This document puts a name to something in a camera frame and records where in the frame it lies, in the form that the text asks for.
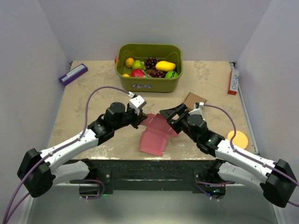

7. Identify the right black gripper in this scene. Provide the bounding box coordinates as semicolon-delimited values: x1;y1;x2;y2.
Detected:
159;104;199;143

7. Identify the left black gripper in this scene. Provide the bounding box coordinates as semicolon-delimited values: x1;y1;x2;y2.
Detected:
113;104;148;131

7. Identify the pink paper box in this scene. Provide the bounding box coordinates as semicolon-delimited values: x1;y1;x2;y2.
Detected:
139;113;178;156

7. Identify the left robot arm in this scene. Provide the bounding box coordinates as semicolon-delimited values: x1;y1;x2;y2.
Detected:
17;97;147;198

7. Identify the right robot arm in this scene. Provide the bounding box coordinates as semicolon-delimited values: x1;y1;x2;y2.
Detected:
160;103;299;208

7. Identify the brown cardboard box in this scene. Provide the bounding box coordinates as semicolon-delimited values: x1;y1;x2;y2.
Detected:
183;92;207;111

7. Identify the red white toothpaste box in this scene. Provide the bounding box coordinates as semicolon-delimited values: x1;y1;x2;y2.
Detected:
228;68;239;95

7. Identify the purple rectangular box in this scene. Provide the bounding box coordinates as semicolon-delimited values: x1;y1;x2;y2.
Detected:
58;63;88;86

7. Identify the green lime fruit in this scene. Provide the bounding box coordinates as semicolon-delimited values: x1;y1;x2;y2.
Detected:
164;71;178;79

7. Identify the dark grape bunch front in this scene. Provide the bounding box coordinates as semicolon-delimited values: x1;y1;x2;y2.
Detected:
147;69;167;78

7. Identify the dark grape bunch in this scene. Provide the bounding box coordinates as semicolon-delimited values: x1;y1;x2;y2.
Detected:
144;57;160;70
147;69;167;78

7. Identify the yellow mango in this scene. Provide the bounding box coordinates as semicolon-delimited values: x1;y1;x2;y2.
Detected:
155;61;176;71

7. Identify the olive green plastic tub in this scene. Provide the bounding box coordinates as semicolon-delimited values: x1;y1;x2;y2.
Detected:
115;43;183;93

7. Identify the dark grape bunch back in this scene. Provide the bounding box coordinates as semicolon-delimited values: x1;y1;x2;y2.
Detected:
144;57;160;70

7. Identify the green pear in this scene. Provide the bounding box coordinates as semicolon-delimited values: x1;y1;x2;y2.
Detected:
132;60;146;70

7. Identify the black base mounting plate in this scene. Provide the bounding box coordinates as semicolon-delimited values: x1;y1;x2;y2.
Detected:
85;159;226;199

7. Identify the orange round disc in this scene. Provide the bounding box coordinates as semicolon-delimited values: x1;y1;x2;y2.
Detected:
233;130;249;149

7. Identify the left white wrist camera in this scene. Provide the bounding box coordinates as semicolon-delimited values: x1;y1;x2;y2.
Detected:
129;95;147;110

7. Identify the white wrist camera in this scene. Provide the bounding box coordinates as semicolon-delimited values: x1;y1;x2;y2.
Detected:
189;102;205;116
129;95;147;110

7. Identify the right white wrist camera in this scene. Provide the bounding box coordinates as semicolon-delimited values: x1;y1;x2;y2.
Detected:
189;102;205;116

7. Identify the aluminium frame rail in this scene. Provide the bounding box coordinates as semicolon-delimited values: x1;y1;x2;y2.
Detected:
230;62;261;156

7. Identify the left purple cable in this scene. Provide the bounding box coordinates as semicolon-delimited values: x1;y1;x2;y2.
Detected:
2;86;134;224

